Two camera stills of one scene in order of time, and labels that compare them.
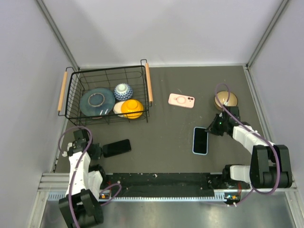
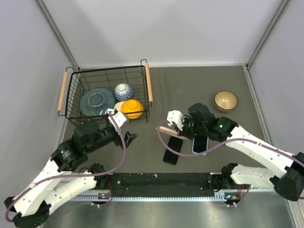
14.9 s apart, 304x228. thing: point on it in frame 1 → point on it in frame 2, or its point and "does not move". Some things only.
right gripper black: (212, 127) → (184, 132)
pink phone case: (181, 100) → (172, 132)
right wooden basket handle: (149, 85) does not move
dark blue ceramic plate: (97, 102) does not move
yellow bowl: (132, 109) does not move
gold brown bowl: (227, 98) does not move
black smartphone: (200, 140) does not move
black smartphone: (116, 148) → (171, 157)
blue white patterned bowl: (123, 92) does not move
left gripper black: (99, 151) → (128, 137)
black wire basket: (107, 96) does not move
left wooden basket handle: (62, 90) does not move
